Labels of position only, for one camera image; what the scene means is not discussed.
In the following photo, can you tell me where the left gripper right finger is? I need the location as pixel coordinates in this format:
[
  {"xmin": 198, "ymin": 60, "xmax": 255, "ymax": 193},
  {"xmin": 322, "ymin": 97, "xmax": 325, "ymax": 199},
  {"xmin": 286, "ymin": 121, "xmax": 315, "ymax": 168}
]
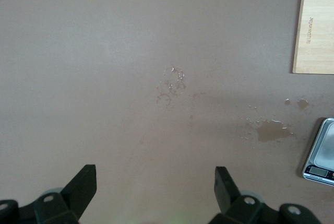
[{"xmin": 208, "ymin": 166, "xmax": 320, "ymax": 224}]

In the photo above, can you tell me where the wooden cutting board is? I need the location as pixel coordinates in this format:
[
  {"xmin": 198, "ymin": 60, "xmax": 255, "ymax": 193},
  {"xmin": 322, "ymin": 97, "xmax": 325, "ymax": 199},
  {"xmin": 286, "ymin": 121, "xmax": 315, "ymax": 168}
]
[{"xmin": 292, "ymin": 0, "xmax": 334, "ymax": 75}]

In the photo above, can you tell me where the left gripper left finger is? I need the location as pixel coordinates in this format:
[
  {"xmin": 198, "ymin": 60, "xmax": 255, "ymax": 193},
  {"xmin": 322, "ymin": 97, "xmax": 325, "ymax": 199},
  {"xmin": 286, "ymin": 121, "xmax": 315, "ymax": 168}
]
[{"xmin": 0, "ymin": 164, "xmax": 98, "ymax": 224}]

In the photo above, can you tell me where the silver kitchen scale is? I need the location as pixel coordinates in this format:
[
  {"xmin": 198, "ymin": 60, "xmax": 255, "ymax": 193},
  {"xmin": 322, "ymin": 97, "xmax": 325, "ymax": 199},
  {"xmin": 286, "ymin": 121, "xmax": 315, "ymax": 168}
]
[{"xmin": 302, "ymin": 117, "xmax": 334, "ymax": 186}]

